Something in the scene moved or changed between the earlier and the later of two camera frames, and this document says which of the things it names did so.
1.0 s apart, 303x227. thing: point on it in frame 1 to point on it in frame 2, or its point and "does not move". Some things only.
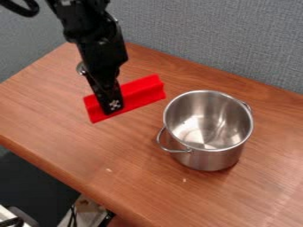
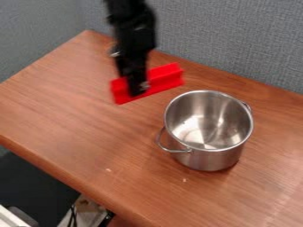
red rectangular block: [140, 92] to [162, 78]
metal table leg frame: [86, 214] does not move
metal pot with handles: [206, 124] does not move
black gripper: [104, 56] to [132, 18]
